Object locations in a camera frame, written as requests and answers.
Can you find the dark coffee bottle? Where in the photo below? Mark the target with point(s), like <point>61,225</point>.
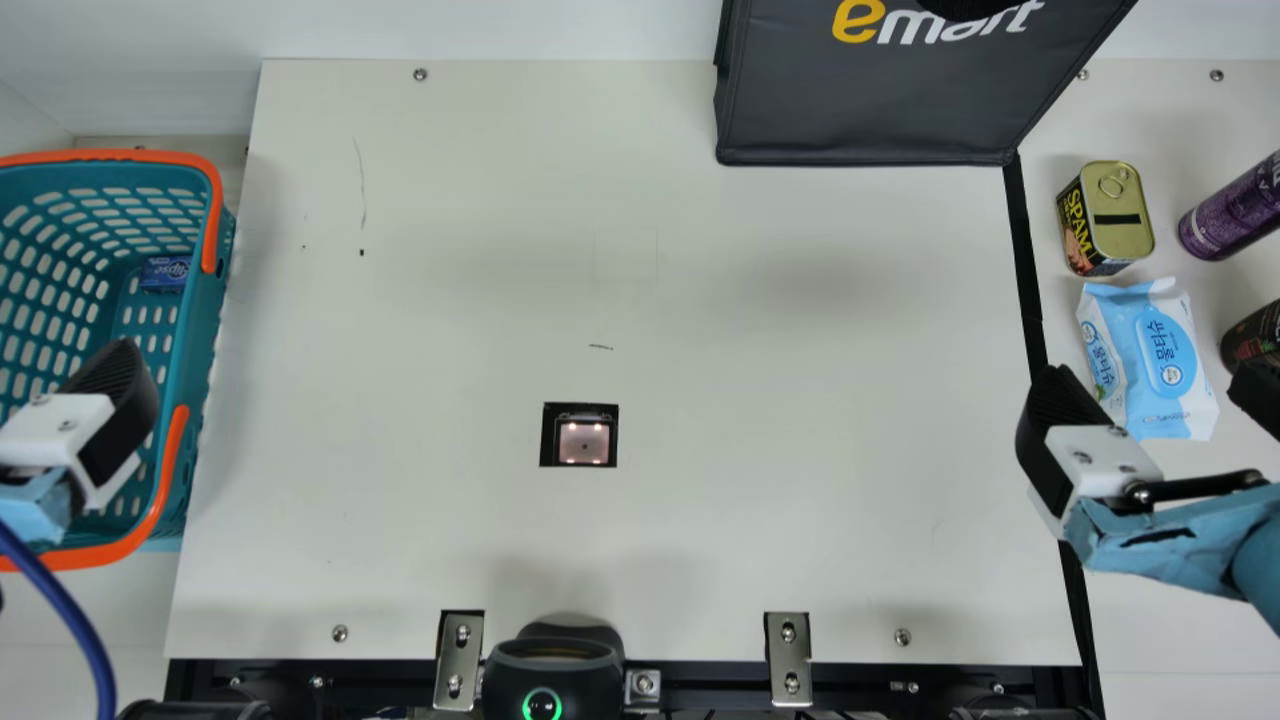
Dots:
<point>1255,335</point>

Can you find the purple can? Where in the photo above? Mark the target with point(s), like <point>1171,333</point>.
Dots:
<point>1235,215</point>

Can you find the small blue box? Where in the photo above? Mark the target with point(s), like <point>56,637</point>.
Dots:
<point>165,272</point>

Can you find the dark grey bag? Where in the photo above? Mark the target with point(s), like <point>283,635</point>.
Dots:
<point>880,90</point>

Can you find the blue wet wipes pack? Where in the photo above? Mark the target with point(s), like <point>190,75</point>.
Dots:
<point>1150,360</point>

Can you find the black device with green light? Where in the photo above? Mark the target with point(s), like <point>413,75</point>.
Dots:
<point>550,680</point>

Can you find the rectangular tin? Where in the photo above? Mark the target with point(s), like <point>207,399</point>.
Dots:
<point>1115,215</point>

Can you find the small square scanner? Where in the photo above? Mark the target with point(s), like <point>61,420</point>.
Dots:
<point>582,440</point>

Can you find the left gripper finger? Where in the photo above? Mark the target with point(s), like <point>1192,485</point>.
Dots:
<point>110,400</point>

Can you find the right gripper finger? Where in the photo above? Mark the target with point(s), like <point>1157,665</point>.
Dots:
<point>1060,450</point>
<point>1262,395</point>

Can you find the black strip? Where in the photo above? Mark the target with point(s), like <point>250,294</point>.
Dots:
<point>1022,280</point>

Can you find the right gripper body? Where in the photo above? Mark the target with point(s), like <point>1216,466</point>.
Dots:
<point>1180,545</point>

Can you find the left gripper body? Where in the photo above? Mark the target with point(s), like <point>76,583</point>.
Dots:
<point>30,500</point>

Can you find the teal shopping basket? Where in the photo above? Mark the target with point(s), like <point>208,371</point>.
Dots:
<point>60,250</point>

